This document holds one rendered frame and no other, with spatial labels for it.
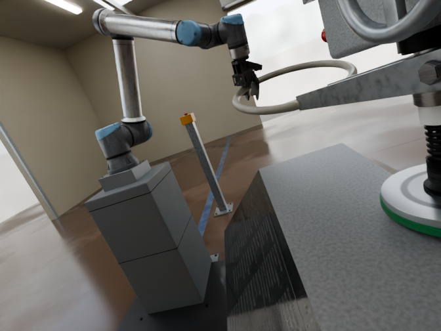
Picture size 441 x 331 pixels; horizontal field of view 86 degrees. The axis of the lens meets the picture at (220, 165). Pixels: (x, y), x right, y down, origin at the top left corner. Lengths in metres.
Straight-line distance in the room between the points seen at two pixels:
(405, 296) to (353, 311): 0.07
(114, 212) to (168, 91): 6.33
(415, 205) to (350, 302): 0.20
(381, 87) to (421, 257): 0.27
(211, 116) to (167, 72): 1.80
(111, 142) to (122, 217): 0.43
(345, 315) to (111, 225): 1.32
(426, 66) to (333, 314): 0.34
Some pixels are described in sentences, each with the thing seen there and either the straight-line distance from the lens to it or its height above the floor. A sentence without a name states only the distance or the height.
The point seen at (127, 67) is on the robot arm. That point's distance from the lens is 1.54.
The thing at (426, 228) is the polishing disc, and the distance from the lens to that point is 0.48.
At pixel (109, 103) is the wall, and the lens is 8.34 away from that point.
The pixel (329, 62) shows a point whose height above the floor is 1.09.
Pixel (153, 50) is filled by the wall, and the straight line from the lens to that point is 7.75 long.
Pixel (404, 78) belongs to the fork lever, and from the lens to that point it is 0.46.
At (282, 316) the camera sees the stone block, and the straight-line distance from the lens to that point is 0.47.
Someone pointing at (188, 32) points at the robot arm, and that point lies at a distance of 1.06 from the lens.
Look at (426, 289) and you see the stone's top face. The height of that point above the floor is 0.80.
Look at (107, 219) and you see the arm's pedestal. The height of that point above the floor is 0.72.
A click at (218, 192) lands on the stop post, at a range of 2.51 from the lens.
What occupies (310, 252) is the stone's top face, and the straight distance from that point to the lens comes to 0.49.
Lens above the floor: 1.11
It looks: 15 degrees down
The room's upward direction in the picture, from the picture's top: 21 degrees counter-clockwise
